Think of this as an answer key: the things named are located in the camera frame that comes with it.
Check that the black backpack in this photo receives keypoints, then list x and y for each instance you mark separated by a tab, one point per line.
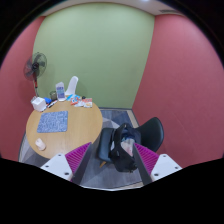
121	152

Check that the blue patterned mouse pad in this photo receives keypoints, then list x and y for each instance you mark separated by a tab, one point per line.
53	122

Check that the white tissue box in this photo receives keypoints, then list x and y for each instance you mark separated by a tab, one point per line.
39	104

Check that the black pen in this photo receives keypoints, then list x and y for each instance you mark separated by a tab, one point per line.
51	104

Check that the dark glass cup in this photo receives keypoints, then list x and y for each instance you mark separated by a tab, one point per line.
53	95

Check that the orange white packet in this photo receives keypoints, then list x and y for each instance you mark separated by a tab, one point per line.
87	102

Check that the blue small object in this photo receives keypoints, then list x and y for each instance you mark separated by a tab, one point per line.
48	100

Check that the white purple standing card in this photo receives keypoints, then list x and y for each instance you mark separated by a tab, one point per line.
60	91

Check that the blue orange packet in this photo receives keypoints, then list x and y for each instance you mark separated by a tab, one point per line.
74	99

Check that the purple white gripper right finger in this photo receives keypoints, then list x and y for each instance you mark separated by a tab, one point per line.
152	166

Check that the black chair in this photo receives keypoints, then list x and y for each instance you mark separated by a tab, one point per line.
152	135

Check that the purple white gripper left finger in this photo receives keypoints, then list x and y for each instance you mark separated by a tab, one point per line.
70	166

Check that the black standing fan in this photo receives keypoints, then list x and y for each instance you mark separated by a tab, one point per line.
34	68

